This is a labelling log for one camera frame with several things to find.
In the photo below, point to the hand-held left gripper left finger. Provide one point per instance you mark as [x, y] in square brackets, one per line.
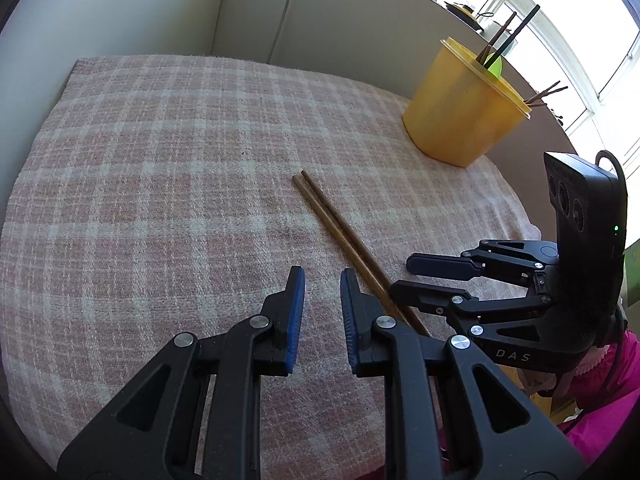
[295, 310]

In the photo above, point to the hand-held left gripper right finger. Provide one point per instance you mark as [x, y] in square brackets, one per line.
[348, 320]

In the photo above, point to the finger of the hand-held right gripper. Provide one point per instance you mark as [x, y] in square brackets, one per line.
[440, 266]
[420, 295]

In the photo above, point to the yellow plastic container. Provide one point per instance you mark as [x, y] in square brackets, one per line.
[460, 120]

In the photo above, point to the dark chopstick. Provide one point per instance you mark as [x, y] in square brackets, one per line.
[518, 30]

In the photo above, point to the person's right hand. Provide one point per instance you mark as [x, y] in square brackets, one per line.
[545, 384]

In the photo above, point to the pink plaid blanket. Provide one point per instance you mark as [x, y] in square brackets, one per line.
[150, 185]

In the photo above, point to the dark pan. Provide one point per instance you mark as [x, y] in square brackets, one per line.
[462, 9]

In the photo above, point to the white window frame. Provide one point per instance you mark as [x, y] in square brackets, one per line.
[565, 50]

